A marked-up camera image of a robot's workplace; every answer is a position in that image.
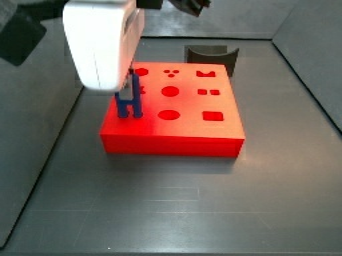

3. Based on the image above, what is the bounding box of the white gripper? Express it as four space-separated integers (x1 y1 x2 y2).
63 0 145 91

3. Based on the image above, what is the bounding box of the black curved holder stand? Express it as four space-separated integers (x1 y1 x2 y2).
185 45 239 76

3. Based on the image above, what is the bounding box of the red shape-sorting block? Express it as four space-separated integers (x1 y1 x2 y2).
101 62 245 157

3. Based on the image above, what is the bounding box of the blue square-circle peg object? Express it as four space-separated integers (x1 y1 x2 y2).
115 70 143 118

